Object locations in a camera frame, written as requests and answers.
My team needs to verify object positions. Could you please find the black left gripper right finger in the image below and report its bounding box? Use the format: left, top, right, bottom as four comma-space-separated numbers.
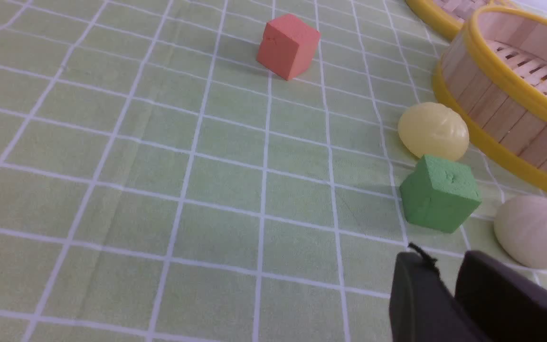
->
454, 250, 547, 342

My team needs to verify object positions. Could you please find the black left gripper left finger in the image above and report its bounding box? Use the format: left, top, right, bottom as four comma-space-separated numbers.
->
389, 243, 491, 342

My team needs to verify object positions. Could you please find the white bun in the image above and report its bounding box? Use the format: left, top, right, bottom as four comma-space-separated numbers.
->
493, 195, 547, 269

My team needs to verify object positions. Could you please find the pale yellow bun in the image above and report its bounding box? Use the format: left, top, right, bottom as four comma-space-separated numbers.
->
397, 102, 470, 162

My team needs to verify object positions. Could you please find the bamboo steamer tray yellow rim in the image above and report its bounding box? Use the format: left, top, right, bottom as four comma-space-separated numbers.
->
432, 6, 547, 192

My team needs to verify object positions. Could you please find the woven bamboo steamer lid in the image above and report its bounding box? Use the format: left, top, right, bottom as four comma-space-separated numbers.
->
405, 0, 517, 41

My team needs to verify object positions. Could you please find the green foam cube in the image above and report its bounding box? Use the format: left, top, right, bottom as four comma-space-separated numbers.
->
399, 154, 482, 233

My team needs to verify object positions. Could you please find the red foam cube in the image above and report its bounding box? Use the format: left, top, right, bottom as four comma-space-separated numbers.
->
256, 13, 321, 81

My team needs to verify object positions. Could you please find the green checkered tablecloth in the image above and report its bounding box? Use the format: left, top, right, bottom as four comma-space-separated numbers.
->
0, 0, 547, 342

